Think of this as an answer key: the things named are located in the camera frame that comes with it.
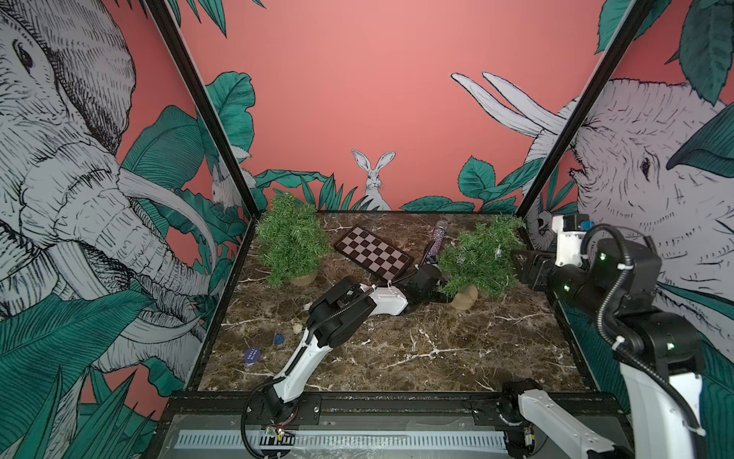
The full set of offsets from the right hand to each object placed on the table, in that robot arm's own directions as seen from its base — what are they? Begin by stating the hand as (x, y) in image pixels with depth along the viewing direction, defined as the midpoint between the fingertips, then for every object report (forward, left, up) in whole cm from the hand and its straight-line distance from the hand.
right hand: (517, 245), depth 58 cm
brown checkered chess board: (+25, +31, -38) cm, 55 cm away
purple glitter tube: (+36, +6, -37) cm, 52 cm away
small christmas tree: (+13, +54, -15) cm, 57 cm away
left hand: (+10, +3, -35) cm, 37 cm away
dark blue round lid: (-10, +67, -40) cm, 79 cm away
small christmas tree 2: (+7, +2, -15) cm, 17 cm away
